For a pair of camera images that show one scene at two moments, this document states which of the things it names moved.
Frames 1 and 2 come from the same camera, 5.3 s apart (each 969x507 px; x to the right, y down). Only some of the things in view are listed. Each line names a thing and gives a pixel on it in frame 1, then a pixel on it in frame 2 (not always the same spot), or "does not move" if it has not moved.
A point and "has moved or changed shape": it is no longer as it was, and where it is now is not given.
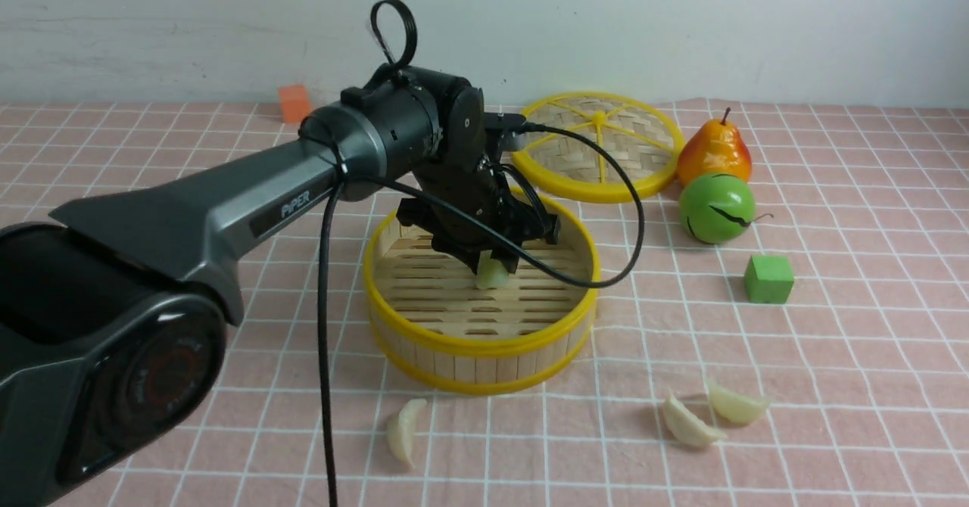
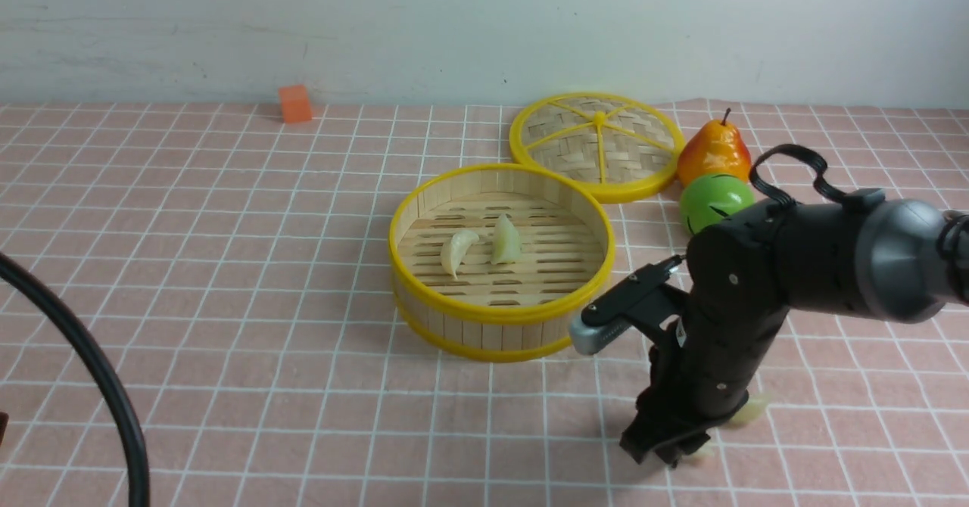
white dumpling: (686, 426) has moved or changed shape
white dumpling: (401, 427) has moved or changed shape
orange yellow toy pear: (714, 147) does not move
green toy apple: (718, 208) does not move
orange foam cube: (295, 102) does not move
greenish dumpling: (490, 273) has moved or changed shape
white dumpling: (736, 409) does not move
